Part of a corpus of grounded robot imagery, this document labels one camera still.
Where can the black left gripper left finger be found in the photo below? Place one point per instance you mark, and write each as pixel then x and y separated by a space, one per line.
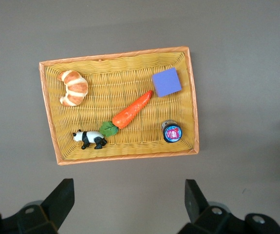
pixel 44 217

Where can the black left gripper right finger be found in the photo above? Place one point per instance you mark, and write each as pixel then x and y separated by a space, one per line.
pixel 203 219

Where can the small jar with printed lid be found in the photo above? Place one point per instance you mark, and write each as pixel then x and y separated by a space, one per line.
pixel 172 133

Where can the toy panda figure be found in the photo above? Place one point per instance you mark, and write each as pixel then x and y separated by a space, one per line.
pixel 91 137

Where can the orange toy carrot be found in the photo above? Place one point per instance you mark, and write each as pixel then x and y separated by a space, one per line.
pixel 132 109

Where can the toy croissant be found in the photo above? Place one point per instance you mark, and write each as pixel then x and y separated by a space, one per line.
pixel 75 85

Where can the purple foam cube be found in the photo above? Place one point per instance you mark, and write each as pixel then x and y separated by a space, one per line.
pixel 166 81

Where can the orange wicker tray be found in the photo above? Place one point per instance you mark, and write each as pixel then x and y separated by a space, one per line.
pixel 120 80

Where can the brown table cover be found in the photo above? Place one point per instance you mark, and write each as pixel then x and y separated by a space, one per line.
pixel 139 24

